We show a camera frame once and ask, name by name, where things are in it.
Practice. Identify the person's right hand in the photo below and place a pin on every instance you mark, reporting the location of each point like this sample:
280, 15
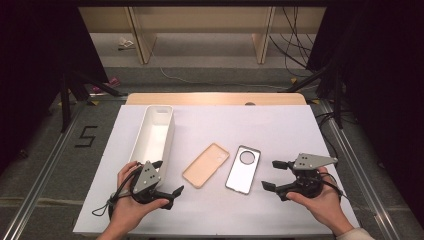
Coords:
326, 206

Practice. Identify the beige phone case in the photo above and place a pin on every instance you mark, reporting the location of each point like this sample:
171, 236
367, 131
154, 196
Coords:
205, 165

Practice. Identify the person's left hand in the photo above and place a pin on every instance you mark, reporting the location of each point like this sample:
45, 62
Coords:
128, 210

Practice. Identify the pink floor object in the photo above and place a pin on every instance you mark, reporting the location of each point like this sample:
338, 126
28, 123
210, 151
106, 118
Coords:
113, 81

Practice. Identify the white table mat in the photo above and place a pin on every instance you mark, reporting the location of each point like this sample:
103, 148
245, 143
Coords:
283, 133

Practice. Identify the yellow floor tape piece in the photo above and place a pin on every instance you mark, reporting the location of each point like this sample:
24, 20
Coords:
293, 80
315, 101
94, 102

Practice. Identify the white storage box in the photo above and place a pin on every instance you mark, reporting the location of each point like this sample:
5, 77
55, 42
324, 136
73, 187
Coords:
153, 140

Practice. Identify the black metal stand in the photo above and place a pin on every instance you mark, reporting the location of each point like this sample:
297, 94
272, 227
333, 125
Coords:
65, 106
338, 100

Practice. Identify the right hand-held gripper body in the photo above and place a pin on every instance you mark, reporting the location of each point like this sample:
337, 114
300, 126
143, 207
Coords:
310, 161

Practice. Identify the aluminium floor rail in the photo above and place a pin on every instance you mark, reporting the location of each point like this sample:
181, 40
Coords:
36, 190
360, 173

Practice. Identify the dark curtain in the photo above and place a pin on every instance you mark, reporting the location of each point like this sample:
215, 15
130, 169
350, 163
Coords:
383, 83
33, 66

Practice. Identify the wooden shelf unit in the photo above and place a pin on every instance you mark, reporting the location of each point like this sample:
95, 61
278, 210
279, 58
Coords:
200, 20

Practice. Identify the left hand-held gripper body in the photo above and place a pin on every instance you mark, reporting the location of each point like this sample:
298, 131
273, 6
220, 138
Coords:
145, 178

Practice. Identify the white crumpled paper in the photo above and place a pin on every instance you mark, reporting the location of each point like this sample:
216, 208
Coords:
125, 42

